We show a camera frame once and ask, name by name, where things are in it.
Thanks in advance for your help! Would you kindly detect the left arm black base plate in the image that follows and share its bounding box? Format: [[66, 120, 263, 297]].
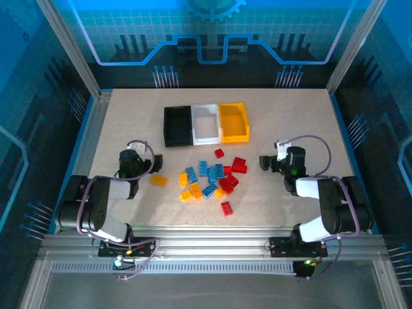
[[98, 236, 158, 258]]

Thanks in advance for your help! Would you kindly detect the yellow plastic bin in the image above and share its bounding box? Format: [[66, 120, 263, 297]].
[[218, 102, 251, 144]]

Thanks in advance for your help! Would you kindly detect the aluminium side frame rail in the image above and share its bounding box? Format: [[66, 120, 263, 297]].
[[57, 89, 113, 232]]

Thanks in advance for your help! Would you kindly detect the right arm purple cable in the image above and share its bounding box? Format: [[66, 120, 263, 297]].
[[288, 135, 361, 276]]

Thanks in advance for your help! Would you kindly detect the grey metal front panel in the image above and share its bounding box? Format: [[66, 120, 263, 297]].
[[19, 257, 408, 309]]

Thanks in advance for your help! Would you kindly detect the slotted grey cable duct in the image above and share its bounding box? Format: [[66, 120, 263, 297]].
[[51, 261, 299, 276]]

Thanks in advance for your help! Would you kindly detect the white plastic bin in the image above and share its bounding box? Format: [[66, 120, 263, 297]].
[[191, 102, 223, 145]]

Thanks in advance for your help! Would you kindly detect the black plastic bin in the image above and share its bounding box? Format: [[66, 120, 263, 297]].
[[163, 105, 195, 149]]

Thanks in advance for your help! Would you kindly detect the aluminium front frame rail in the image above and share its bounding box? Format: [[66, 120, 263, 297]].
[[40, 224, 389, 258]]

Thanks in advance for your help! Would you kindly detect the small black electronics box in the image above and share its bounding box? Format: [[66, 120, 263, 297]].
[[292, 258, 320, 280]]

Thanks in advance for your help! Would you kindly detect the aluminium corner post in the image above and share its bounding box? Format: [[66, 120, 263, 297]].
[[35, 0, 103, 97], [325, 0, 389, 96]]

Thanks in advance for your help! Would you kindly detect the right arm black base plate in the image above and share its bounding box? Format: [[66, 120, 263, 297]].
[[268, 236, 329, 258]]

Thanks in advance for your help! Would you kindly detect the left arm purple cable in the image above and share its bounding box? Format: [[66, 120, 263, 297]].
[[77, 139, 161, 281]]

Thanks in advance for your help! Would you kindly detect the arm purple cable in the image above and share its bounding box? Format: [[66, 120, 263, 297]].
[[77, 139, 161, 281], [288, 135, 361, 276]]

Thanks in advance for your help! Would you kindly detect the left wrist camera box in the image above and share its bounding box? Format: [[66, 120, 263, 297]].
[[127, 140, 148, 154]]

